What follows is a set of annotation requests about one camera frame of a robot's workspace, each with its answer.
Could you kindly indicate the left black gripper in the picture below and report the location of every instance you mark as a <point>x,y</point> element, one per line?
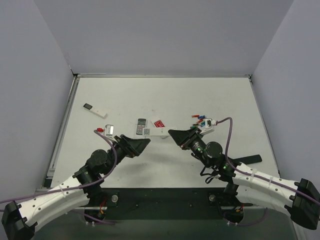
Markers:
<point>127,145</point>

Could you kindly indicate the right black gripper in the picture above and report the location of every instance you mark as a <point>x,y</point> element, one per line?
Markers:
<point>189,138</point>

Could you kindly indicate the slim white remote control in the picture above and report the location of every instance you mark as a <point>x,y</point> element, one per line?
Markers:
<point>161,132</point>

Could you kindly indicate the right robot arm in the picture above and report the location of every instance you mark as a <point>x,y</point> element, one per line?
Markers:
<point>300,200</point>

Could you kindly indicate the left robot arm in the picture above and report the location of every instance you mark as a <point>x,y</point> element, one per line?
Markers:
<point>24,216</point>

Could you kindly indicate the grey white remote control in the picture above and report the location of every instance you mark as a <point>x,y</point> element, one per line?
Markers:
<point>141,124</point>

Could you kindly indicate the red white remote control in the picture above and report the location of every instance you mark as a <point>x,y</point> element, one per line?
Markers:
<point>158,123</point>

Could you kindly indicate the white remote black tip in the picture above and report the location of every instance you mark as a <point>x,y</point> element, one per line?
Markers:
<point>98,112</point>

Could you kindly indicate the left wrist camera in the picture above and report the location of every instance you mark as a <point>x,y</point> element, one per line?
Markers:
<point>107,130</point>

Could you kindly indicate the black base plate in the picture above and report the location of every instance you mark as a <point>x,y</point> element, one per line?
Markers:
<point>117,204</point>

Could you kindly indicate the aluminium frame rail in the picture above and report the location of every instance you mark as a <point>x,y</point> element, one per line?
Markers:
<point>90,192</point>

